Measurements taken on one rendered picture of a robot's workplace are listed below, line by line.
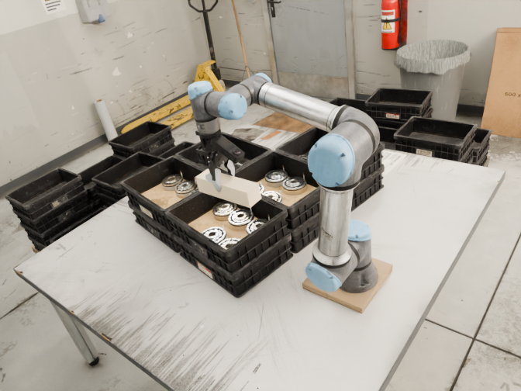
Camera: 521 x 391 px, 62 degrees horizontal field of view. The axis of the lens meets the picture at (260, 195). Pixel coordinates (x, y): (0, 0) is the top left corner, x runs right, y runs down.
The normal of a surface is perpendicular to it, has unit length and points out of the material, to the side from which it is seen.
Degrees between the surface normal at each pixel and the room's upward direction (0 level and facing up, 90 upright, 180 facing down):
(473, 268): 0
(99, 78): 90
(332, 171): 83
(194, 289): 0
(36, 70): 90
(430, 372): 0
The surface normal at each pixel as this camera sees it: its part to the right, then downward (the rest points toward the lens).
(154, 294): -0.16, -0.83
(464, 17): -0.61, 0.50
